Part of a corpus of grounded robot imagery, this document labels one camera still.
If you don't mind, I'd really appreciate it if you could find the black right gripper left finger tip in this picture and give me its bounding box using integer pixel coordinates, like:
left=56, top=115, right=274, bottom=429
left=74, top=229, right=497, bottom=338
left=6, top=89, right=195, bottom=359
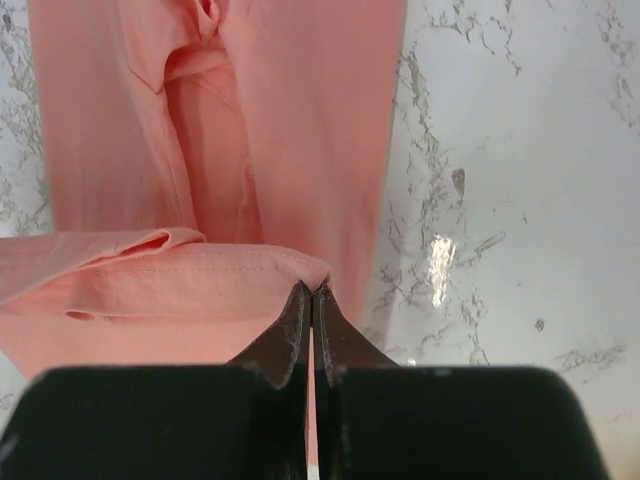
left=1, top=284, right=309, bottom=479

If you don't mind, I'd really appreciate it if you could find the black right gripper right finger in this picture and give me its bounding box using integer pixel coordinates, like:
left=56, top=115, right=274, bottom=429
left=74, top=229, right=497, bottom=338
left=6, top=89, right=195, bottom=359
left=312, top=287, right=609, bottom=479

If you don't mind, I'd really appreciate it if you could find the pink t shirt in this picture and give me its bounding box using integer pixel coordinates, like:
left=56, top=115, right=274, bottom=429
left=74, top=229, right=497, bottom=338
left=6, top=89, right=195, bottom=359
left=1, top=1, right=406, bottom=470

